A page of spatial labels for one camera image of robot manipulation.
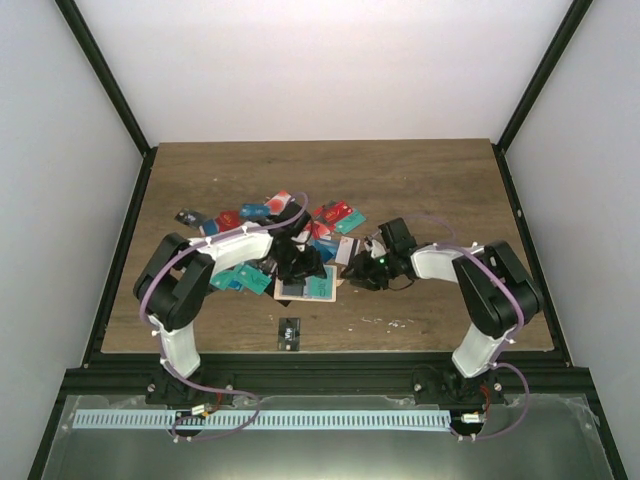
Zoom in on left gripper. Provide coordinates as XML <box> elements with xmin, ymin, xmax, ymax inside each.
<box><xmin>271</xmin><ymin>244</ymin><xmax>327</xmax><ymax>285</ymax></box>

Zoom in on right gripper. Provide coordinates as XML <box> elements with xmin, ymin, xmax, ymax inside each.
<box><xmin>342</xmin><ymin>250</ymin><xmax>398</xmax><ymax>291</ymax></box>

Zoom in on teal card front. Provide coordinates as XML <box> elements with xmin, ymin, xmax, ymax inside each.
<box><xmin>305</xmin><ymin>277</ymin><xmax>333</xmax><ymax>300</ymax></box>

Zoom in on beige leather card holder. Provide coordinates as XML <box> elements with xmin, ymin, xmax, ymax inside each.
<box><xmin>274</xmin><ymin>265</ymin><xmax>338</xmax><ymax>303</ymax></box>

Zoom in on black card pair front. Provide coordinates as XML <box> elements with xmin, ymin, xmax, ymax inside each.
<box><xmin>278</xmin><ymin>317</ymin><xmax>301</xmax><ymax>352</ymax></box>

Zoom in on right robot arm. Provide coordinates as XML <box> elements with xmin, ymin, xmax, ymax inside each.
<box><xmin>341</xmin><ymin>218</ymin><xmax>544</xmax><ymax>403</ymax></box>

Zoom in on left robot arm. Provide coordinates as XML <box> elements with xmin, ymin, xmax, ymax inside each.
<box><xmin>133</xmin><ymin>201</ymin><xmax>327</xmax><ymax>404</ymax></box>

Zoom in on white magnetic stripe card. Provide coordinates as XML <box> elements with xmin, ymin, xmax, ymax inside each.
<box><xmin>335</xmin><ymin>236</ymin><xmax>360</xmax><ymax>266</ymax></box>

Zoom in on teal VIP card right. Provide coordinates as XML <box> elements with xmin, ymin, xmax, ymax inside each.
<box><xmin>335</xmin><ymin>209</ymin><xmax>366</xmax><ymax>234</ymax></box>

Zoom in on teal vip card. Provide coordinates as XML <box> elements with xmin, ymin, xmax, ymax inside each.
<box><xmin>210</xmin><ymin>264</ymin><xmax>271</xmax><ymax>295</ymax></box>
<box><xmin>335</xmin><ymin>209</ymin><xmax>366</xmax><ymax>234</ymax></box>

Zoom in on red VIP card right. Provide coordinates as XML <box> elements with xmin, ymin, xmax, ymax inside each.
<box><xmin>319</xmin><ymin>201</ymin><xmax>353</xmax><ymax>225</ymax></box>

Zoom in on blue VIP card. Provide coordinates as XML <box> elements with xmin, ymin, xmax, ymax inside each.
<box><xmin>239</xmin><ymin>203</ymin><xmax>271</xmax><ymax>218</ymax></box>

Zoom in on black VIP card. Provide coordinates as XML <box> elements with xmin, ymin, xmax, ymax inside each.
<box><xmin>174</xmin><ymin>208</ymin><xmax>208</xmax><ymax>230</ymax></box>

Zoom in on black front frame rail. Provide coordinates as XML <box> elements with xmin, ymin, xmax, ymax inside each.
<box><xmin>60</xmin><ymin>351</ymin><xmax>595</xmax><ymax>396</ymax></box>

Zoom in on light blue cable tray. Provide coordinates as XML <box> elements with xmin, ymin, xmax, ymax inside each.
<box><xmin>73</xmin><ymin>409</ymin><xmax>451</xmax><ymax>432</ymax></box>

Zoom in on black right frame post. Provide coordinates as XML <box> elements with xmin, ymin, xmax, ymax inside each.
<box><xmin>497</xmin><ymin>0</ymin><xmax>595</xmax><ymax>151</ymax></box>

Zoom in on black frame post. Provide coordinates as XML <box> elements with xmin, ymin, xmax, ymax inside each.
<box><xmin>53</xmin><ymin>0</ymin><xmax>152</xmax><ymax>156</ymax></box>
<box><xmin>497</xmin><ymin>0</ymin><xmax>595</xmax><ymax>151</ymax></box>

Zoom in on black left frame post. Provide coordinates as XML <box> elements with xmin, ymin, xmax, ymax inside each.
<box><xmin>53</xmin><ymin>0</ymin><xmax>152</xmax><ymax>156</ymax></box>

